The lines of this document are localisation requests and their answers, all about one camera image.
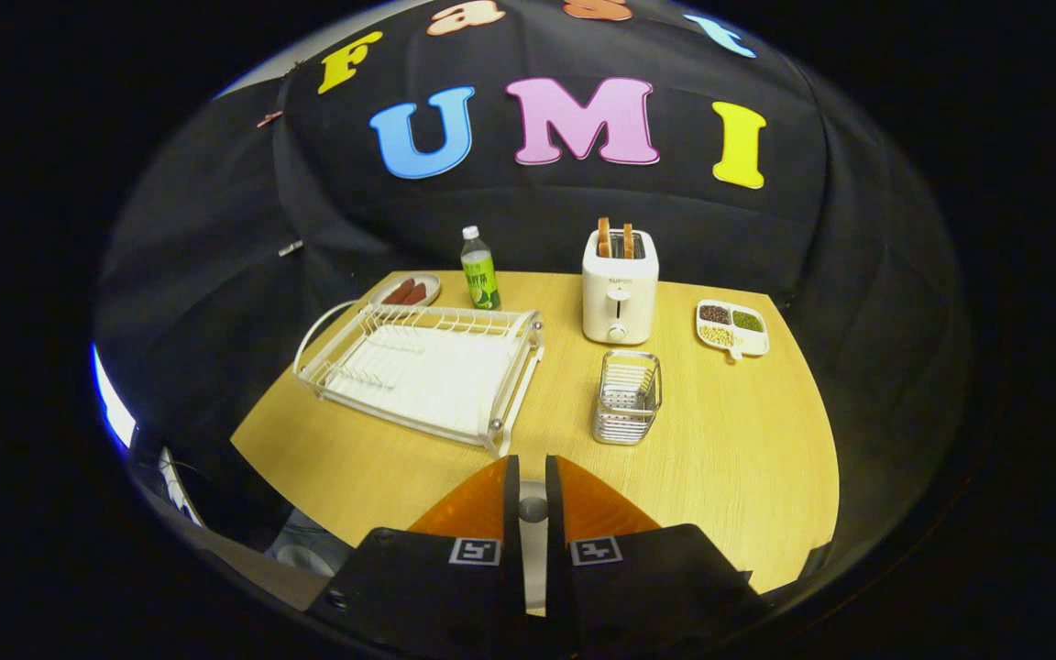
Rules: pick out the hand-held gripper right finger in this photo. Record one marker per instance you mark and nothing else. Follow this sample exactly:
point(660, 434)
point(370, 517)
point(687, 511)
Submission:
point(553, 513)

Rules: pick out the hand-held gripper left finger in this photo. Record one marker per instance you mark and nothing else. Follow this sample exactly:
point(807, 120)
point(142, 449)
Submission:
point(511, 513)

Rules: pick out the large grey plate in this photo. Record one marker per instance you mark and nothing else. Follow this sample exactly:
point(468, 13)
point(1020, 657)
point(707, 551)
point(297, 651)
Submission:
point(533, 568)

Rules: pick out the small grey plate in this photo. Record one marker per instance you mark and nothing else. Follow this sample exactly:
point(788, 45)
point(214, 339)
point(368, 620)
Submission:
point(432, 282)

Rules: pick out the white divided dish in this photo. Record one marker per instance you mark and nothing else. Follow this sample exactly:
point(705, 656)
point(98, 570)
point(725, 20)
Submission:
point(757, 344)

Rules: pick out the white toaster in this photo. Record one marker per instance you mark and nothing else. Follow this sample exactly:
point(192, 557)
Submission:
point(620, 284)

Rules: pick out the brown meat piece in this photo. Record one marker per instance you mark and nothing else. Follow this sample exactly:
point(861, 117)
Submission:
point(415, 294)
point(397, 291)

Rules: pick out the green label drink bottle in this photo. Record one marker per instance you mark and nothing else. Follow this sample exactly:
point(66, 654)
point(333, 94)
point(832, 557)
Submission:
point(480, 275)

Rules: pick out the pile of yellow beans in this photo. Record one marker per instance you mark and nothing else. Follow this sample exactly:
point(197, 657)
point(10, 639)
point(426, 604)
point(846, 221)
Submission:
point(717, 336)

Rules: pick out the pile of brown beans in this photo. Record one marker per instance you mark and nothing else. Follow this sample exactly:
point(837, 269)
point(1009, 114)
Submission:
point(715, 313)

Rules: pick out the pile of green beans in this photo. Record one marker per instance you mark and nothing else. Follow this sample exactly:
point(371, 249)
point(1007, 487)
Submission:
point(748, 321)

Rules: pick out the toast slice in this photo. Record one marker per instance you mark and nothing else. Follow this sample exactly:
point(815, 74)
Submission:
point(628, 242)
point(603, 238)

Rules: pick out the black backdrop cloth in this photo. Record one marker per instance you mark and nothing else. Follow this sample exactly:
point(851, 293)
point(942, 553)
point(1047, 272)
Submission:
point(537, 206)

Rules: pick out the white clip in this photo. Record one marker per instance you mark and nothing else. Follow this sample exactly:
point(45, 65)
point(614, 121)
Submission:
point(291, 248)

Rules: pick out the pink clip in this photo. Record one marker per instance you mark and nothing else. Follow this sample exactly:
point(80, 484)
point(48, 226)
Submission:
point(269, 119)

